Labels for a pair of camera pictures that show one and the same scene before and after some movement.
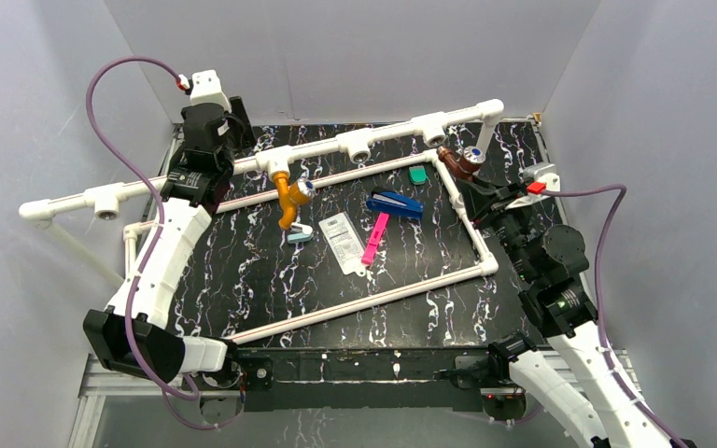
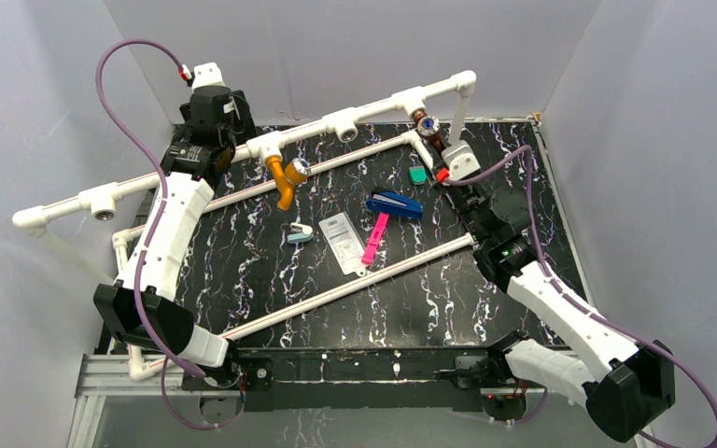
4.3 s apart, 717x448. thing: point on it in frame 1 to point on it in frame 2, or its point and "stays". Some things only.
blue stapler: x=389 y=202 stays
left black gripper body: x=242 y=133 stays
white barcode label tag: x=344 y=244 stays
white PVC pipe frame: x=103 y=203 to x=458 y=87
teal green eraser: x=417 y=175 stays
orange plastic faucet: x=298 y=192 to x=295 y=172
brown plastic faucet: x=466 y=162 to x=428 y=127
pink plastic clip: x=375 y=239 stays
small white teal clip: x=300 y=233 stays
